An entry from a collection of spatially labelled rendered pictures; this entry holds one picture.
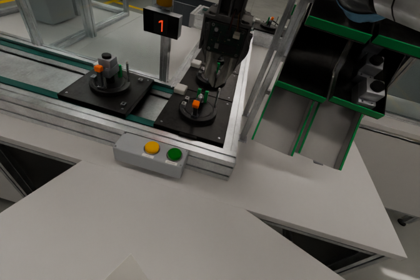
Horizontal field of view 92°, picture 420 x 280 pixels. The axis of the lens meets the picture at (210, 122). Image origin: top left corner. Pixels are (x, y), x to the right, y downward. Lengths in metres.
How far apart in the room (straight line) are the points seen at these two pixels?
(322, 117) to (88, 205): 0.75
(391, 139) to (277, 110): 1.01
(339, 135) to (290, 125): 0.16
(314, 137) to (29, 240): 0.82
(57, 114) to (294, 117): 0.76
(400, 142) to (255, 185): 1.10
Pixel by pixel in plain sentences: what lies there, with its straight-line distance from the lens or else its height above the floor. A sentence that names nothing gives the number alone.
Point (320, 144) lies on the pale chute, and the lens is 0.76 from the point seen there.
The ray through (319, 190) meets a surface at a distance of 0.87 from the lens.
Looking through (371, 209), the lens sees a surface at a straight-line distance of 0.97.
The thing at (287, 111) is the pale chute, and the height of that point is 1.08.
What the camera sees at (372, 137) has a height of 0.76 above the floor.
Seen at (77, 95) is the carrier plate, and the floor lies 0.97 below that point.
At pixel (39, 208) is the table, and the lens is 0.72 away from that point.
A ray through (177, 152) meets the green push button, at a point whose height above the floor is 0.97.
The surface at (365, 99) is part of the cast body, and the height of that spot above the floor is 1.23.
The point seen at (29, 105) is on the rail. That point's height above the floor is 0.95.
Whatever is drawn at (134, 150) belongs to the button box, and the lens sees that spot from 0.63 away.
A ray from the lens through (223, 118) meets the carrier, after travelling 0.76.
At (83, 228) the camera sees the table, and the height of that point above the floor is 0.86.
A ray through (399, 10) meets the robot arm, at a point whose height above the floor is 1.44.
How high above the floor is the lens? 1.45
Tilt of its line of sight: 42 degrees down
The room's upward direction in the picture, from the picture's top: 15 degrees clockwise
